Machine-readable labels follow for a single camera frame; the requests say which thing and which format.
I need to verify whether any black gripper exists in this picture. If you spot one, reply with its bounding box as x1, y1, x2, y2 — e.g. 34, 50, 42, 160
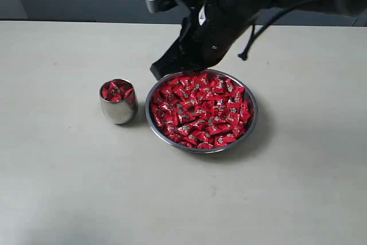
150, 0, 258, 80

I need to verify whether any red candy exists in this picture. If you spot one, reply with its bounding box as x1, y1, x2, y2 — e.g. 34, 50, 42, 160
102, 81, 124, 102
119, 82, 134, 100

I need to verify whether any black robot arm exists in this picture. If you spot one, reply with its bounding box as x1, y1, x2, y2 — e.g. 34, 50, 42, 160
146, 0, 366, 79

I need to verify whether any pile of red wrapped candies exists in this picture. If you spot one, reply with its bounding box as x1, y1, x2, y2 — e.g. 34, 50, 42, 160
151, 73, 253, 150

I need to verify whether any stainless steel cup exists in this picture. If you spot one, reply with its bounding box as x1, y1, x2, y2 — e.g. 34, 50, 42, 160
99, 79, 138, 125

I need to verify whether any stainless steel bowl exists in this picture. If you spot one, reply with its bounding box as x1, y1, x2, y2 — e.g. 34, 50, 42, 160
145, 68, 259, 154

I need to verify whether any black cable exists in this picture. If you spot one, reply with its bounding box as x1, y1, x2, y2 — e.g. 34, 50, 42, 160
237, 0, 345, 61

